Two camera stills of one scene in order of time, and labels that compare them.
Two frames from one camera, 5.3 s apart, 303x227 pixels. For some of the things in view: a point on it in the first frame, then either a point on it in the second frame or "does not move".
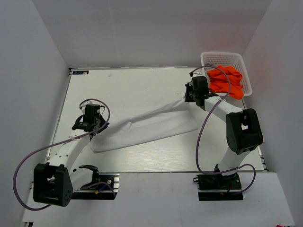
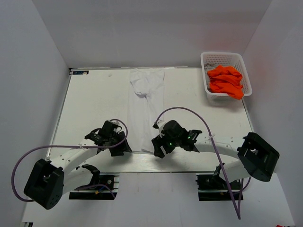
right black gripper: x=190 y=86 → x=158 y=142
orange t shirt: x=219 y=82 does not move
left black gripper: x=103 y=120 → x=118 y=152
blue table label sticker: x=79 y=72 does not move
